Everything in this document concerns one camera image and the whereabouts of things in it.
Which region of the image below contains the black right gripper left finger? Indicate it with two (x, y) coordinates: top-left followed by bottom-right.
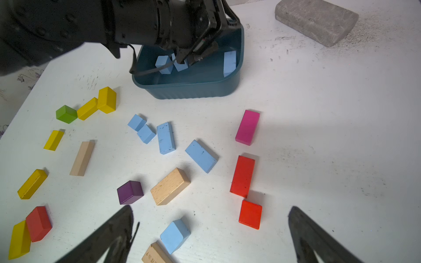
(58, 205), (139, 263)

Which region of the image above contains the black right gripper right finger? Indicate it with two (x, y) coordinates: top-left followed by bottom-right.
(288, 206), (362, 263)

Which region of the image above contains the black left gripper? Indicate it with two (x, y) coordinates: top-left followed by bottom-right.
(154, 0), (241, 64)

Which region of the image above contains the blue long block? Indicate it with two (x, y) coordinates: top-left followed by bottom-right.
(185, 140), (218, 173)
(223, 50), (236, 77)
(157, 122), (176, 155)

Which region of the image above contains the blue cube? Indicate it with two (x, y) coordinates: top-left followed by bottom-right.
(137, 124), (156, 144)
(155, 55), (174, 75)
(160, 219), (191, 254)
(172, 53), (189, 72)
(128, 114), (146, 132)

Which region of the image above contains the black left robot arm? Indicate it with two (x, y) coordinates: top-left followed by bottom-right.
(1, 0), (241, 76)

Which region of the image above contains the purple cube block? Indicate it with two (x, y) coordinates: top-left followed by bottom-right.
(117, 180), (144, 205)

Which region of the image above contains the stamped wood long block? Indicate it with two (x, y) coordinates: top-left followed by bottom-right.
(141, 242), (173, 263)

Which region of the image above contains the teal plastic bin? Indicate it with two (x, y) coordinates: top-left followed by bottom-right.
(132, 27), (244, 100)

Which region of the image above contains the red square block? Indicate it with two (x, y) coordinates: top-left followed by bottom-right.
(239, 200), (263, 230)

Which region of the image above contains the tan wood block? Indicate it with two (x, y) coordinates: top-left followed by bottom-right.
(151, 168), (190, 206)

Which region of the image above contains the red block front left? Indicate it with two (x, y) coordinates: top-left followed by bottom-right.
(26, 206), (52, 242)

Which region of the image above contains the red long block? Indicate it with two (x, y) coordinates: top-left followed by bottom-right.
(230, 156), (255, 198)

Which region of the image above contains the pale wood long block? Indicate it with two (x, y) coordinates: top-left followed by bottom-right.
(70, 140), (95, 176)

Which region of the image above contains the yellow block front left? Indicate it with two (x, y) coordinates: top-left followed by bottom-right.
(8, 220), (31, 260)

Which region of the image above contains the yellow long block left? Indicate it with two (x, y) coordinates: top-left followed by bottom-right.
(18, 169), (47, 199)

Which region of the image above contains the grey stone brick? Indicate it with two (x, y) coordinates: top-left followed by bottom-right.
(275, 0), (359, 47)

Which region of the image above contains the small yellow block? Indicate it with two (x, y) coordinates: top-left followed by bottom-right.
(43, 129), (65, 151)

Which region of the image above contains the magenta block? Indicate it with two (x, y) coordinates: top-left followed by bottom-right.
(235, 110), (260, 146)

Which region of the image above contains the yellow block slanted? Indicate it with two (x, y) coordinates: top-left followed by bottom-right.
(77, 97), (98, 121)

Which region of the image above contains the green cube block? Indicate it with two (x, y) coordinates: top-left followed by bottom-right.
(56, 105), (78, 124)

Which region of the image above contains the yellow block upright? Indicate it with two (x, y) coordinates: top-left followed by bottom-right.
(97, 87), (117, 114)

